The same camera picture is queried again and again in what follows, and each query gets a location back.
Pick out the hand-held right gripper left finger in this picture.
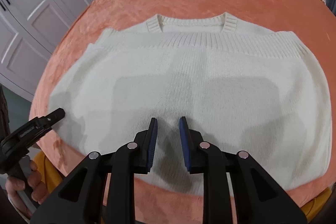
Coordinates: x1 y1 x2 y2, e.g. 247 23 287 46
30 117 158 224

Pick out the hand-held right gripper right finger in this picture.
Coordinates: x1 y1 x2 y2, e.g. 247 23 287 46
178 116 307 224

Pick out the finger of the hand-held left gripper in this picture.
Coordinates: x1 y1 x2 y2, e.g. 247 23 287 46
36 108 66 133

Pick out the white knit cardigan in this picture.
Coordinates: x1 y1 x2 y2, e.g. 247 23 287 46
49 12 332 197

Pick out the person's left hand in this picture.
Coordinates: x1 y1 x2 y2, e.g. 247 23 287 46
5 160 47 207

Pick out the person's yellow clothing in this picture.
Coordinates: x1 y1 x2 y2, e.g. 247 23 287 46
33 152 336 224

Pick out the white panelled wardrobe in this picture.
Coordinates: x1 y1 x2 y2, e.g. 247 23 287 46
0 0 116 102

